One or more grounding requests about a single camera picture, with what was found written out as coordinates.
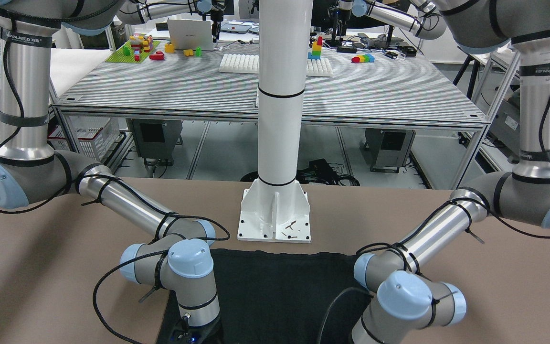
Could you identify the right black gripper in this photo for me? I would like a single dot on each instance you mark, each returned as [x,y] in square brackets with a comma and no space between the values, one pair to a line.
[211,336]

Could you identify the black printed t-shirt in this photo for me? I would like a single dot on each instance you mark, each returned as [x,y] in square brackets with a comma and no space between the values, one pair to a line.
[281,298]

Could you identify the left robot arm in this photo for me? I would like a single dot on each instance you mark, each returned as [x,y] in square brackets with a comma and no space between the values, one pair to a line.
[403,298]

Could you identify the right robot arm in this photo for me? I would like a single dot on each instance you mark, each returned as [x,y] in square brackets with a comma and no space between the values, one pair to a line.
[31,173]

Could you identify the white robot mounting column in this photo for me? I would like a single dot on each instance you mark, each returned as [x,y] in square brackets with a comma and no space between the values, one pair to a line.
[275,207]

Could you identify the white plastic basket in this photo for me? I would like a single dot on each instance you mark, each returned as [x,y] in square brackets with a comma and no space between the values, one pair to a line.
[95,135]

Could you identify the grey slatted work table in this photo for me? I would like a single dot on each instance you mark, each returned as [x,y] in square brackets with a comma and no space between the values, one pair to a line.
[404,93]

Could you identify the green lego baseplate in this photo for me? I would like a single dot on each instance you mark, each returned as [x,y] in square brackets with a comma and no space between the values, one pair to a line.
[126,54]

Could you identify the white laptop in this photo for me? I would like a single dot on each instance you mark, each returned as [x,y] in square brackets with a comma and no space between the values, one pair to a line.
[190,34]

